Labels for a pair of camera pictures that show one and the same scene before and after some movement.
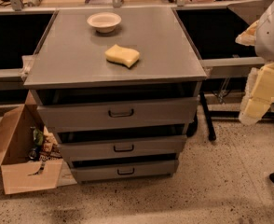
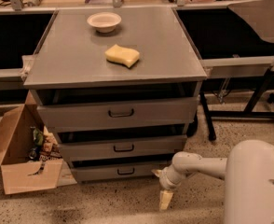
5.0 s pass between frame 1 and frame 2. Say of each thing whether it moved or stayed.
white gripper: moved
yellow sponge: stayed
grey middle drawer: stayed
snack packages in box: stayed
